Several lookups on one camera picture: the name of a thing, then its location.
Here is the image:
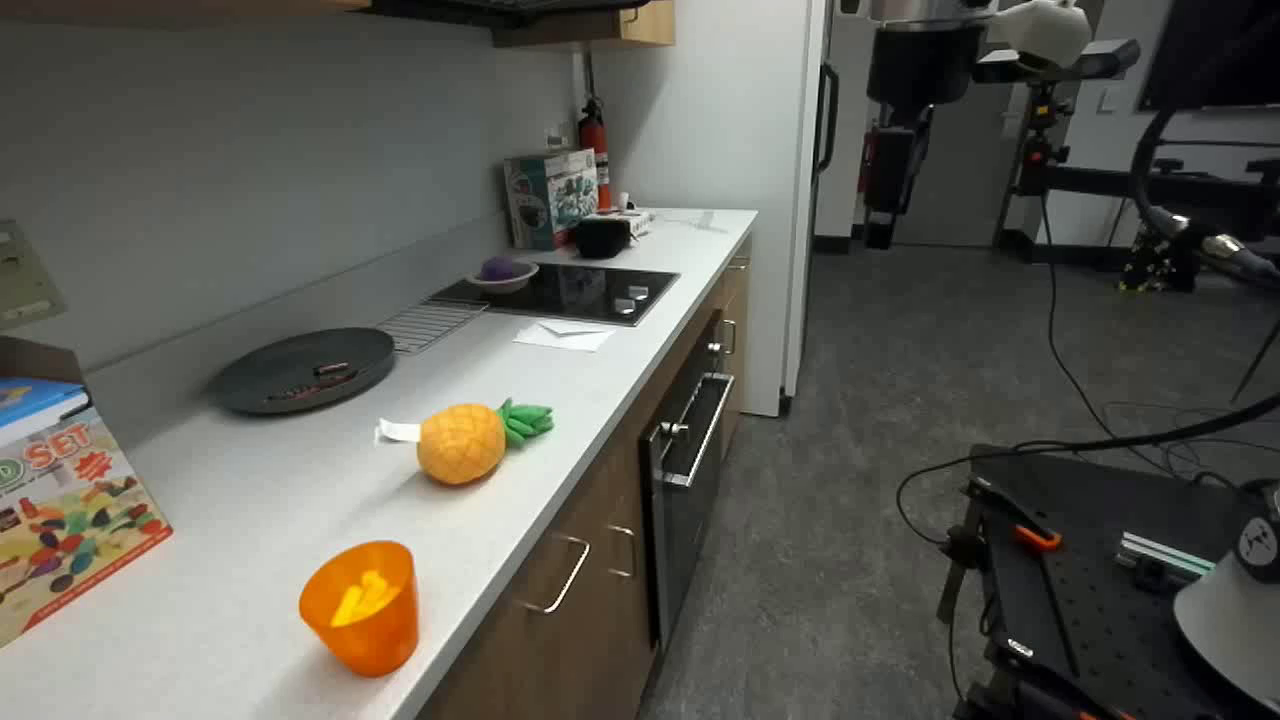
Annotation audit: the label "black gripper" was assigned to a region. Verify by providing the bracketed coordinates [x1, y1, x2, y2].
[855, 106, 930, 252]

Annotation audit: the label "silver drawer handle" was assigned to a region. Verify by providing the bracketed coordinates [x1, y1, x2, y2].
[520, 530, 598, 619]

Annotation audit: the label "orange pineapple plush toy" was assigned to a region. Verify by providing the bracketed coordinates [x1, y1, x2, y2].
[374, 396, 554, 492]

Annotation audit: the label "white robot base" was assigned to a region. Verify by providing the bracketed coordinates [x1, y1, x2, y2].
[1167, 548, 1280, 715]

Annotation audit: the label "yellow toy piece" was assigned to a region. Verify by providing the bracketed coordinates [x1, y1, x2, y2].
[327, 566, 408, 631]

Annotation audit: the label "colourful toy set box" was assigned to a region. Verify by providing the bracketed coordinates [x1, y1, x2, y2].
[0, 404, 176, 653]

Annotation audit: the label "wooden end cabinet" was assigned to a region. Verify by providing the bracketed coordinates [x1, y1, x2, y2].
[710, 242, 757, 423]

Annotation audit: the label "white refrigerator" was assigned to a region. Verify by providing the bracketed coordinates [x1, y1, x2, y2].
[590, 0, 844, 418]

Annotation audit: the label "small white objects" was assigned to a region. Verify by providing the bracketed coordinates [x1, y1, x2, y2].
[617, 200, 658, 242]

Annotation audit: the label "silver cooktop knobs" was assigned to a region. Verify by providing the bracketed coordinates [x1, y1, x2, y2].
[606, 275, 655, 322]

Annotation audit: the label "black mug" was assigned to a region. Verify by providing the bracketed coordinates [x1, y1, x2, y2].
[567, 212, 636, 263]

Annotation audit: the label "black induction cooktop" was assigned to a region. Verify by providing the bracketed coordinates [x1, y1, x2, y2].
[423, 256, 683, 333]

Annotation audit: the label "green white carton box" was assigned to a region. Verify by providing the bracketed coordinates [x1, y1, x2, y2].
[498, 142, 604, 256]

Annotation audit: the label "black clamp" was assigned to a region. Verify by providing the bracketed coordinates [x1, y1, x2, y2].
[930, 517, 1000, 631]

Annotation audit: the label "small bowl purple contents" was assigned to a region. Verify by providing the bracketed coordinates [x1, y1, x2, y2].
[463, 252, 545, 299]

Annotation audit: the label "black monitor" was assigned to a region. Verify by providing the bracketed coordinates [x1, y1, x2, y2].
[1136, 0, 1280, 117]

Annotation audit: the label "green white striped item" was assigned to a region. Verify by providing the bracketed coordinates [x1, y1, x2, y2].
[1116, 526, 1223, 580]

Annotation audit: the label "black robot cart table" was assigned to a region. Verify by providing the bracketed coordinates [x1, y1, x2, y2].
[950, 445, 1280, 720]

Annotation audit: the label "black range hood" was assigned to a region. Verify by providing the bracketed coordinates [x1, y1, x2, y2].
[363, 0, 655, 25]

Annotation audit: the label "narrow wooden cabinet panel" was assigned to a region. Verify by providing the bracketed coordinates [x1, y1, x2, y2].
[594, 423, 658, 663]

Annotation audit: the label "black round device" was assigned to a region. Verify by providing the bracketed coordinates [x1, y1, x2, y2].
[1229, 474, 1280, 586]

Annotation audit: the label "dark round plate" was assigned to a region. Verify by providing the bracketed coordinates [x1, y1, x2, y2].
[207, 322, 401, 418]

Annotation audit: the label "wooden cabinet door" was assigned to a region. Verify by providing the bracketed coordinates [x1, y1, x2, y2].
[445, 530, 630, 720]

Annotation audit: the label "small dark food pieces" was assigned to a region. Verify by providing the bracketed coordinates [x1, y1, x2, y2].
[257, 354, 359, 408]

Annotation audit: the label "orange plastic cup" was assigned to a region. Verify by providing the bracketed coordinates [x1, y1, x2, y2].
[295, 534, 423, 679]

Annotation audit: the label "black camera stand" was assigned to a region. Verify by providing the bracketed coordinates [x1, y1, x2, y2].
[994, 74, 1093, 263]

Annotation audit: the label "thin black cable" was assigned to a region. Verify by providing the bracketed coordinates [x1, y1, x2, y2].
[1034, 196, 1205, 482]

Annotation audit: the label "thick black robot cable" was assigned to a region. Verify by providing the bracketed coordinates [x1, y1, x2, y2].
[893, 105, 1280, 553]

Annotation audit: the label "grey bar camera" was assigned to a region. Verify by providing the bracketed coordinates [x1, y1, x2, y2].
[973, 37, 1142, 89]

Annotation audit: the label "red fire extinguisher with hose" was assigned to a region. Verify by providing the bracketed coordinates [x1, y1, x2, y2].
[573, 92, 619, 216]

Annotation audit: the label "black equipment frame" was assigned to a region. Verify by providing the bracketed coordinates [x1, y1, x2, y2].
[1053, 124, 1280, 294]

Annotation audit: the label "orange handled clamp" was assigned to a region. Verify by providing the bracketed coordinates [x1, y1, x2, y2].
[965, 474, 1072, 561]

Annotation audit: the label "black oven silver handle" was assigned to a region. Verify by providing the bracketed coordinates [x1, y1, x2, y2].
[638, 299, 743, 653]

